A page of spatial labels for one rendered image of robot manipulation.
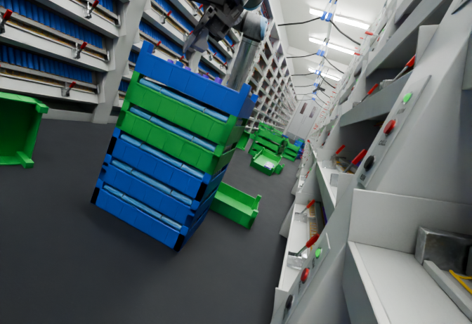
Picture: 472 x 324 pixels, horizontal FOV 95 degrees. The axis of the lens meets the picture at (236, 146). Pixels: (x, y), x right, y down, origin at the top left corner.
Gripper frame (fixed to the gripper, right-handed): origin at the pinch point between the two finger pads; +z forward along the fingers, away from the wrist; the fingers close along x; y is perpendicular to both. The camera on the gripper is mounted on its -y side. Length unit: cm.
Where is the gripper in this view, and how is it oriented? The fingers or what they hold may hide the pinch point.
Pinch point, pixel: (184, 47)
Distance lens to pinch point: 72.0
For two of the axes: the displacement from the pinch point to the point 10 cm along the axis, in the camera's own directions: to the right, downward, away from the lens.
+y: 7.4, 5.4, 4.1
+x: -2.8, -3.0, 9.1
